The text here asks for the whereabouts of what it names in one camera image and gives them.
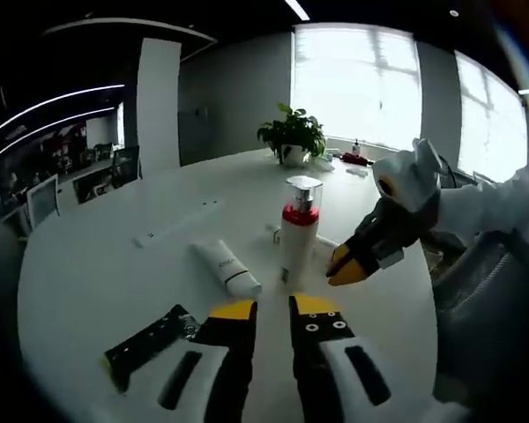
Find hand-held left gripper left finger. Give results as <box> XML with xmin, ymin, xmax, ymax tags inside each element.
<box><xmin>156</xmin><ymin>297</ymin><xmax>259</xmax><ymax>423</ymax></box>

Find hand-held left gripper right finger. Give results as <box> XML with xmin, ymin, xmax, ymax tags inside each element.
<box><xmin>288</xmin><ymin>293</ymin><xmax>424</xmax><ymax>423</ymax></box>

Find white red-collared skincare pump bottle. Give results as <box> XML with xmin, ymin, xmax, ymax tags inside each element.
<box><xmin>279</xmin><ymin>174</ymin><xmax>324</xmax><ymax>287</ymax></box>

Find dark green printed skincare pouch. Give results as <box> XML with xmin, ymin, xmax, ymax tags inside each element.
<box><xmin>101</xmin><ymin>303</ymin><xmax>202</xmax><ymax>393</ymax></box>

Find large white skincare tube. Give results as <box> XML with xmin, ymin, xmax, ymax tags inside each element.
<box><xmin>188</xmin><ymin>240</ymin><xmax>264</xmax><ymax>299</ymax></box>

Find red object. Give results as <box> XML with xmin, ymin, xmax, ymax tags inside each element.
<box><xmin>341</xmin><ymin>152</ymin><xmax>374</xmax><ymax>167</ymax></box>

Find bright window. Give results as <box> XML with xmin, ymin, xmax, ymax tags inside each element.
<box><xmin>293</xmin><ymin>24</ymin><xmax>422</xmax><ymax>146</ymax></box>
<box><xmin>456</xmin><ymin>48</ymin><xmax>529</xmax><ymax>182</ymax></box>

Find green potted plant white pot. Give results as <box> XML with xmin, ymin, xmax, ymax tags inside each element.
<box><xmin>257</xmin><ymin>103</ymin><xmax>327</xmax><ymax>167</ymax></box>

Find linear ceiling light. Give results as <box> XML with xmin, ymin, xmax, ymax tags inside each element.
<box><xmin>284</xmin><ymin>0</ymin><xmax>310</xmax><ymax>21</ymax></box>
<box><xmin>0</xmin><ymin>82</ymin><xmax>125</xmax><ymax>142</ymax></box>
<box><xmin>0</xmin><ymin>107</ymin><xmax>115</xmax><ymax>163</ymax></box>

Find black mesh office chair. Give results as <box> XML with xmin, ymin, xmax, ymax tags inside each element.
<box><xmin>112</xmin><ymin>145</ymin><xmax>142</xmax><ymax>189</ymax></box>

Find white mesh office chair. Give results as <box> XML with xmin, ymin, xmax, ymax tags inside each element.
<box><xmin>26</xmin><ymin>174</ymin><xmax>62</xmax><ymax>230</ymax></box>

